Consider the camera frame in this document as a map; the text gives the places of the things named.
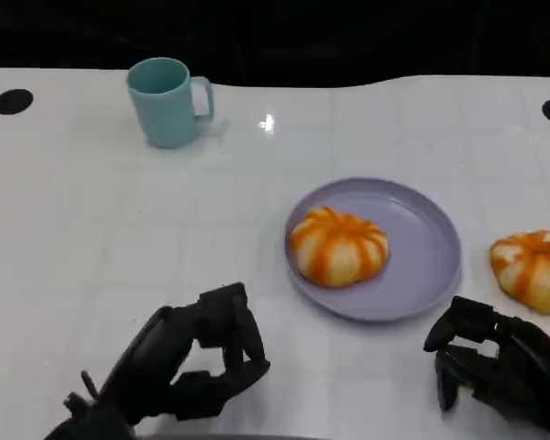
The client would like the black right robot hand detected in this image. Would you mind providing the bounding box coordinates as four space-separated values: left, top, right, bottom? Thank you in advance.
423 295 550 436

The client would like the orange white toy bread roll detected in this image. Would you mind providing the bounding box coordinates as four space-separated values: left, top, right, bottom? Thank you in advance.
489 229 550 315
288 205 391 289

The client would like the lilac plate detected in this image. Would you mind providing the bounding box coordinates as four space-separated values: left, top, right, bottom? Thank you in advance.
283 177 463 325

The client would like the pale green mug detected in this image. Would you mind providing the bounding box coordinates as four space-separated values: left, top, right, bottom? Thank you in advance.
126 57 215 149

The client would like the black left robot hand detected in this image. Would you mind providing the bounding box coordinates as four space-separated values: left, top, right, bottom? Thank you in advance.
95 281 271 426

